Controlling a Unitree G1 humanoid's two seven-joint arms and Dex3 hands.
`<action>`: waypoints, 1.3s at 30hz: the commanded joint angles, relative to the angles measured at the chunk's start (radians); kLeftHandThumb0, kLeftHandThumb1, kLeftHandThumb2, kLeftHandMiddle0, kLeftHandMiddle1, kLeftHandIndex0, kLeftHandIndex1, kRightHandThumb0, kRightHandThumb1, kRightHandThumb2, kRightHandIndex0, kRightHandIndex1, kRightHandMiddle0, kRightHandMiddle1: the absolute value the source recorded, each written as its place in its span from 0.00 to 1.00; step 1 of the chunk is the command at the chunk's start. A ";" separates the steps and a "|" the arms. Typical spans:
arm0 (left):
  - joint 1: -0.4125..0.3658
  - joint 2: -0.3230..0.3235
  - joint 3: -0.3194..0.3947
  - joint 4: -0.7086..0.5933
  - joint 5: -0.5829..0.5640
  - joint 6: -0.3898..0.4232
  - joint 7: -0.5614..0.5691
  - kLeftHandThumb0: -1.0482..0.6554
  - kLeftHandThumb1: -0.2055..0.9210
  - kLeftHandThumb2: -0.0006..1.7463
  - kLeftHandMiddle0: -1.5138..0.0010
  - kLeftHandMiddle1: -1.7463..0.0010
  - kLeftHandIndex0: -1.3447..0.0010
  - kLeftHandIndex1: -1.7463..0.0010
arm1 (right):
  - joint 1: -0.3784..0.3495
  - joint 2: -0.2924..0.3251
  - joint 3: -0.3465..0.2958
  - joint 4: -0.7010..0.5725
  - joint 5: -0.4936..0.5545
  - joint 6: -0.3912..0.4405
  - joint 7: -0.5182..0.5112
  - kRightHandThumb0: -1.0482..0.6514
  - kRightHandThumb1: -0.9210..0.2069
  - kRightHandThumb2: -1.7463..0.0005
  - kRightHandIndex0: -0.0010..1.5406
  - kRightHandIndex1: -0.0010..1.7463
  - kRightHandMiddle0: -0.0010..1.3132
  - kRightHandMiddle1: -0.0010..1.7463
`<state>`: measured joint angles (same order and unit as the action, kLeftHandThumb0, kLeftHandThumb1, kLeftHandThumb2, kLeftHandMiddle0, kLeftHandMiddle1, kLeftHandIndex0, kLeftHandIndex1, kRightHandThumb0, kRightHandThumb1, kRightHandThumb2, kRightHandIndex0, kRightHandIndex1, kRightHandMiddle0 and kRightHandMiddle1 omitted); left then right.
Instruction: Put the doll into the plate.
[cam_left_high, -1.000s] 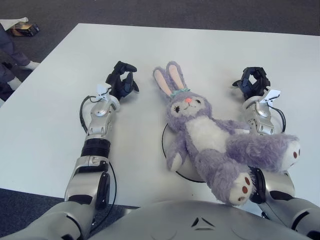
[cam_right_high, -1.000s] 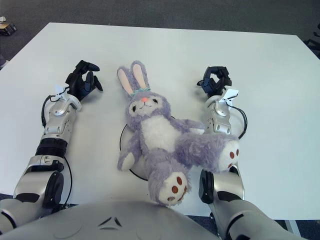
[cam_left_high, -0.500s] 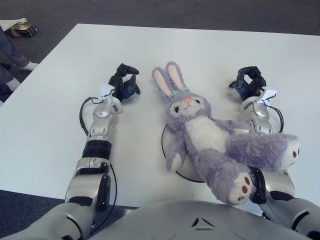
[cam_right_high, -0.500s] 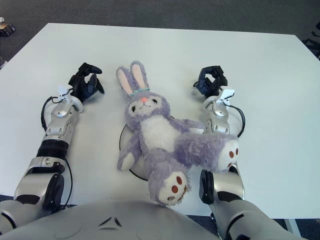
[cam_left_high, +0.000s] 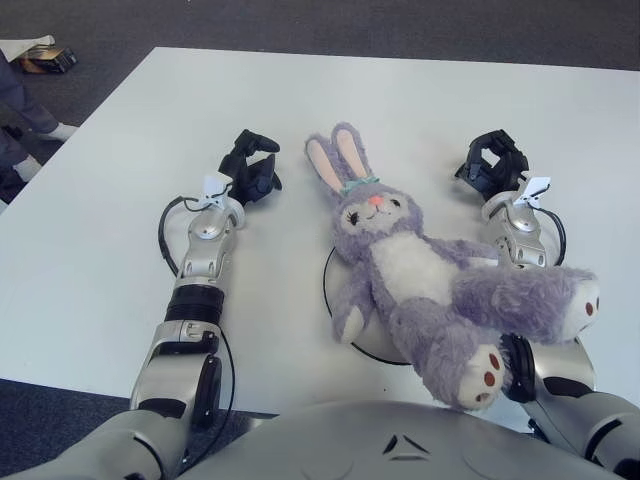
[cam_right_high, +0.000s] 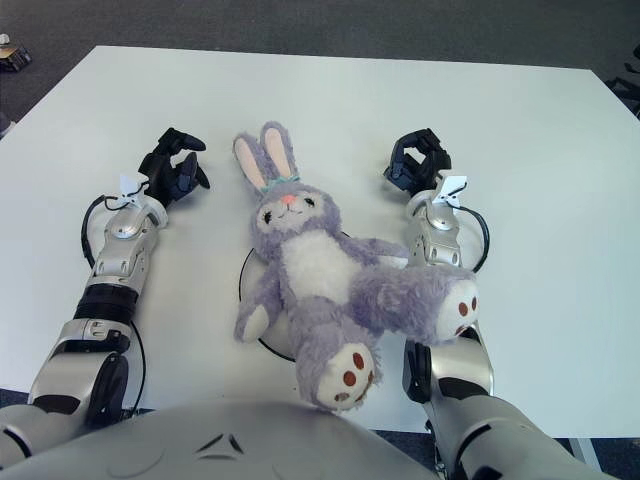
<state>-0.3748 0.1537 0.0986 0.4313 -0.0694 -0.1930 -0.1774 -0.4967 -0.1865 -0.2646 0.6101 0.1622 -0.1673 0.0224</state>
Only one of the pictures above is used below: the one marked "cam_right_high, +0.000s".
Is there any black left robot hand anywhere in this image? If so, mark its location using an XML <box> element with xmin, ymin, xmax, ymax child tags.
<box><xmin>137</xmin><ymin>127</ymin><xmax>211</xmax><ymax>206</ymax></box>

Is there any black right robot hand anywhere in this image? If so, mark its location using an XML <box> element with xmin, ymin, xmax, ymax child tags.
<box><xmin>383</xmin><ymin>128</ymin><xmax>453</xmax><ymax>194</ymax></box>

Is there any purple plush bunny doll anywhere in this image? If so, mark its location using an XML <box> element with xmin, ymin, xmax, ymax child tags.
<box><xmin>232</xmin><ymin>119</ymin><xmax>480</xmax><ymax>412</ymax></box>

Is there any white plate with black rim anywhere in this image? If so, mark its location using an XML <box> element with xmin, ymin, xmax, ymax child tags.
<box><xmin>238</xmin><ymin>247</ymin><xmax>301</xmax><ymax>364</ymax></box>

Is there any black and brown box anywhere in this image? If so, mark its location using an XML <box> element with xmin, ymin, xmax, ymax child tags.
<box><xmin>0</xmin><ymin>43</ymin><xmax>34</xmax><ymax>70</ymax></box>

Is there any black chair base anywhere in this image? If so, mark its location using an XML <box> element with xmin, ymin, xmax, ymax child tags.
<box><xmin>604</xmin><ymin>44</ymin><xmax>640</xmax><ymax>119</ymax></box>

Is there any grey robot torso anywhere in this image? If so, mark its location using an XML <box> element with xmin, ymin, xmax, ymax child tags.
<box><xmin>0</xmin><ymin>397</ymin><xmax>441</xmax><ymax>480</ymax></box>

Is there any grey table leg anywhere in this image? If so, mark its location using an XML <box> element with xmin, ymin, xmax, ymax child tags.
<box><xmin>567</xmin><ymin>437</ymin><xmax>604</xmax><ymax>480</ymax></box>

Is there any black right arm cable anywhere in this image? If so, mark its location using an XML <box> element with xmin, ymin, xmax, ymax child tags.
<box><xmin>462</xmin><ymin>207</ymin><xmax>491</xmax><ymax>274</ymax></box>

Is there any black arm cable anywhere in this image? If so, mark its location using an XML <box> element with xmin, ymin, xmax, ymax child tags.
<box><xmin>80</xmin><ymin>194</ymin><xmax>149</xmax><ymax>411</ymax></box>
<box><xmin>462</xmin><ymin>207</ymin><xmax>491</xmax><ymax>274</ymax></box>

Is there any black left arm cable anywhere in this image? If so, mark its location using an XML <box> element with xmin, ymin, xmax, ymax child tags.
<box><xmin>80</xmin><ymin>194</ymin><xmax>149</xmax><ymax>411</ymax></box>

